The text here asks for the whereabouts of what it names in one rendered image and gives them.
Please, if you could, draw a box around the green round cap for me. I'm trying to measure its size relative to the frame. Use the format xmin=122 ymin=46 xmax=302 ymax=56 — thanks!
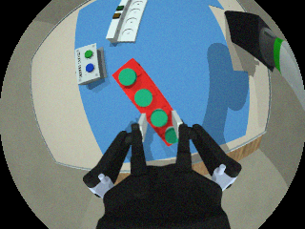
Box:
xmin=118 ymin=68 xmax=137 ymax=86
xmin=165 ymin=128 xmax=178 ymax=144
xmin=151 ymin=109 xmax=168 ymax=127
xmin=134 ymin=89 xmax=153 ymax=107

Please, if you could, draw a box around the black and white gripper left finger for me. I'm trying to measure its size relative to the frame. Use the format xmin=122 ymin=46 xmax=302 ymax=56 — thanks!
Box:
xmin=83 ymin=113 xmax=152 ymax=198

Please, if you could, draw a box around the blue flat mat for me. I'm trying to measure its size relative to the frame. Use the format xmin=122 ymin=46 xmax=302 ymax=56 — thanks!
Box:
xmin=74 ymin=0 xmax=250 ymax=155

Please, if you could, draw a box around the red tube rack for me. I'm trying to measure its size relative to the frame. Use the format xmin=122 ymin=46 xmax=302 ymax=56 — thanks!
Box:
xmin=112 ymin=58 xmax=173 ymax=147

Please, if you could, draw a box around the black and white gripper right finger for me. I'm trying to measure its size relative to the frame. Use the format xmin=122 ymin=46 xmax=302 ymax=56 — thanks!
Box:
xmin=172 ymin=110 xmax=242 ymax=197

